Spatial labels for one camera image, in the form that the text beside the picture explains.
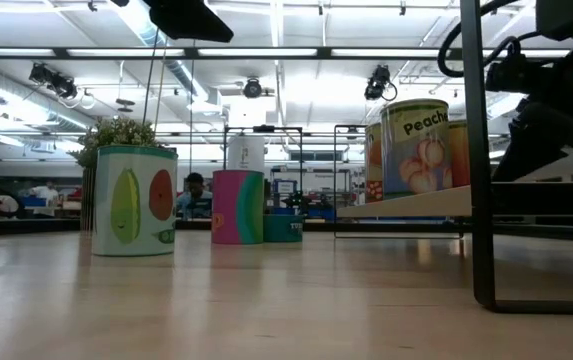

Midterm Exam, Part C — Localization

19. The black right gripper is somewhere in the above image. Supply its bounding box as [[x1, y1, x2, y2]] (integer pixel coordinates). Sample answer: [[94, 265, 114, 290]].
[[485, 42, 573, 182]]

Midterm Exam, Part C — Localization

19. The plain orange can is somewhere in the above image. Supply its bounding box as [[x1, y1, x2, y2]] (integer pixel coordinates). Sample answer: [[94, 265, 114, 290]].
[[447, 118, 470, 189]]

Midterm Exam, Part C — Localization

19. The peaches can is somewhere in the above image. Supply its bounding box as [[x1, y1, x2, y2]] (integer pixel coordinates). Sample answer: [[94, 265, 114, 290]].
[[380, 97, 452, 201]]

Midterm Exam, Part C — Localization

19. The cream orange red can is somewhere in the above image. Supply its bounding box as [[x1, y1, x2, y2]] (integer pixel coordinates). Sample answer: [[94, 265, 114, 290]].
[[364, 121, 385, 204]]

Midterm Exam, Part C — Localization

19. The white vegetables can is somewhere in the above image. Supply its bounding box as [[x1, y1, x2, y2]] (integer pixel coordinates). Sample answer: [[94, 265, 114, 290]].
[[91, 144, 180, 258]]

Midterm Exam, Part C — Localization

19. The pink and green can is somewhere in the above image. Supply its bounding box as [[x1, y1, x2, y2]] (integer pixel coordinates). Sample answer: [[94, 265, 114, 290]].
[[210, 169, 266, 246]]

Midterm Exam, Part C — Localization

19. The black overhead rig beam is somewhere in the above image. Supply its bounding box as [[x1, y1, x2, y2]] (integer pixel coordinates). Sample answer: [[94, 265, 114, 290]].
[[0, 46, 572, 62]]

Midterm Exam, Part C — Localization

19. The black ceiling spotlight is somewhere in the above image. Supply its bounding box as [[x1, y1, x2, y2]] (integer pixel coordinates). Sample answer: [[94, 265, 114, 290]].
[[242, 76, 264, 100]]

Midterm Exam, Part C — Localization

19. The potted green plant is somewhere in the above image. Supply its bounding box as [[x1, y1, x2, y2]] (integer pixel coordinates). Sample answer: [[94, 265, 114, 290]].
[[67, 116, 177, 234]]

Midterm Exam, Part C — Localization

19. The white cylinder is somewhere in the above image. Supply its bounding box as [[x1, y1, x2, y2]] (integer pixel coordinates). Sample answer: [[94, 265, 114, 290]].
[[226, 133, 267, 174]]

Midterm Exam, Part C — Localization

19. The black ceiling track light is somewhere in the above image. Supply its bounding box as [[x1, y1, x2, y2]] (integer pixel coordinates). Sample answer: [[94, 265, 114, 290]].
[[27, 61, 80, 101]]

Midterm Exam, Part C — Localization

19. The thin black metal stand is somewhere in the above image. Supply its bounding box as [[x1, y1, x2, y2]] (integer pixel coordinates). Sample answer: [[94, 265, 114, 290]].
[[222, 123, 305, 216]]

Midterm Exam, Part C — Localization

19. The small teal tuna can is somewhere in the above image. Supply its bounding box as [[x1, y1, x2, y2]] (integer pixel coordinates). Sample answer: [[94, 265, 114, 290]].
[[262, 213, 305, 245]]

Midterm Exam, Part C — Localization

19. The black hanging cable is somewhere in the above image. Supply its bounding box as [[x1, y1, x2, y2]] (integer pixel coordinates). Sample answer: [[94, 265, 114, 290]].
[[152, 39, 171, 132], [141, 38, 163, 125]]

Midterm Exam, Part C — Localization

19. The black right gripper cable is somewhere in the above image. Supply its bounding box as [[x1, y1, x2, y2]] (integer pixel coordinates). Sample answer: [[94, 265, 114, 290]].
[[436, 0, 540, 80]]

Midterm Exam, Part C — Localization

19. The black ceiling camera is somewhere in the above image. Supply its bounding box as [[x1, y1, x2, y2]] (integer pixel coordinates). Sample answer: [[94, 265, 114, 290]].
[[363, 63, 399, 103]]

